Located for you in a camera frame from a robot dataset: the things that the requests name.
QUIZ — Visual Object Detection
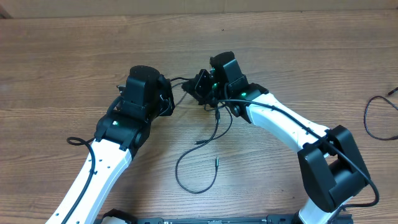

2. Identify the thick black usb cable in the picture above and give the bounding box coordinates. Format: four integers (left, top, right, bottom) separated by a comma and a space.
169, 77, 234, 146

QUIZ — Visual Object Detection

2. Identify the thin black usb cable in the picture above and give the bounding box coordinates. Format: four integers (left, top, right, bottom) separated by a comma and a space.
174, 105, 221, 195

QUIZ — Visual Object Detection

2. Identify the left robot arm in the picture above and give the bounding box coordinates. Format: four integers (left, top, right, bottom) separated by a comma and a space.
48, 65, 175, 223

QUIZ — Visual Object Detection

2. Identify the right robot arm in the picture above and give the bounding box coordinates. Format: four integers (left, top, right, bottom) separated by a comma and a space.
182, 52, 371, 223

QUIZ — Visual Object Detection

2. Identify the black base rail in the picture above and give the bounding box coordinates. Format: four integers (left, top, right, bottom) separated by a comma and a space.
93, 213, 354, 224

